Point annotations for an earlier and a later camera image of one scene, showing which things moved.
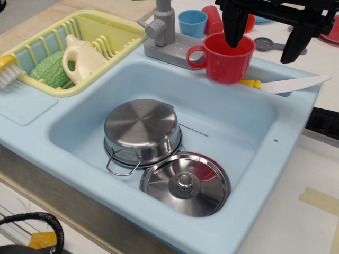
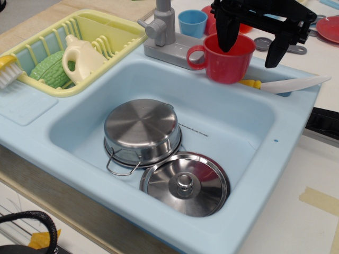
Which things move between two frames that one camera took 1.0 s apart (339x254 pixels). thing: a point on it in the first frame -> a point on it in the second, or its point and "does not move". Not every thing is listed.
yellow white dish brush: [9, 70] does not move
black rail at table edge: [324, 121] does not move
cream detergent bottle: [79, 59] does not move
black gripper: [306, 14] -> [287, 18]
